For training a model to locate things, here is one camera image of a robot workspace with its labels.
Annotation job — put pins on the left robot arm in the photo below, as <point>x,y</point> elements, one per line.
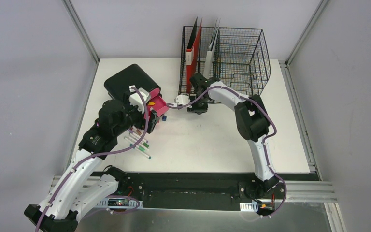
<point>65,205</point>

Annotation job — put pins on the black pink drawer unit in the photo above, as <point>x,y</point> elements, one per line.
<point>119,83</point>

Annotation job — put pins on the white cable duct right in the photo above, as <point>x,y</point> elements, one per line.
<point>249,207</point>

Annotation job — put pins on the grey notebook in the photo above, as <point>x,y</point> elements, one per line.
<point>211,50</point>

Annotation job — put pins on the red notebook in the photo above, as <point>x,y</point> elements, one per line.
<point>192,53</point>

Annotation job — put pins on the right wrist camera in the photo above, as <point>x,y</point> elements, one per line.
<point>183,100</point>

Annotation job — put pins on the white cable duct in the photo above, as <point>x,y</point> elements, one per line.
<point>249,207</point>
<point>119,203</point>

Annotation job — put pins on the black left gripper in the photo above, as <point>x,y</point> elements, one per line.
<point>153,121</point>

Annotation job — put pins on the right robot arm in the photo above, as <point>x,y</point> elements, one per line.
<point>253,124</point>

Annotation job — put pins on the white cable duct left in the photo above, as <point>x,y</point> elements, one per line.
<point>119,203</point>

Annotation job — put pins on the black wire mesh organizer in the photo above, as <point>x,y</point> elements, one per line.
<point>241,59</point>

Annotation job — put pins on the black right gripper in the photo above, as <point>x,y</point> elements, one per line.
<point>192,108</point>

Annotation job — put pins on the aluminium frame rail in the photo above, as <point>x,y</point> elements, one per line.
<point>310,192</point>

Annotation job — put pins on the teal tipped white pen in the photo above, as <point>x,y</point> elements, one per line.
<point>141,150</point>

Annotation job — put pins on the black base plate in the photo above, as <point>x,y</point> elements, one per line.
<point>198,191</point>

